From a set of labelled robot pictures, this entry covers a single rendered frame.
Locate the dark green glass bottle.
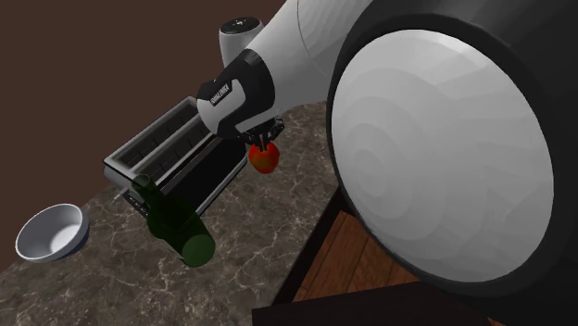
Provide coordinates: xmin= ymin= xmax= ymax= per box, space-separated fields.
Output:
xmin=131 ymin=173 xmax=217 ymax=269

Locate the white bowl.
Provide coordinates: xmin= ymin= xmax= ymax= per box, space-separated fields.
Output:
xmin=14 ymin=203 xmax=91 ymax=265

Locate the silver black toaster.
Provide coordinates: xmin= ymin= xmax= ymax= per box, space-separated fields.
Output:
xmin=102 ymin=94 xmax=249 ymax=219

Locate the red apple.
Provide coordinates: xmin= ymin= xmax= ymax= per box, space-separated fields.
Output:
xmin=247 ymin=141 xmax=281 ymax=175

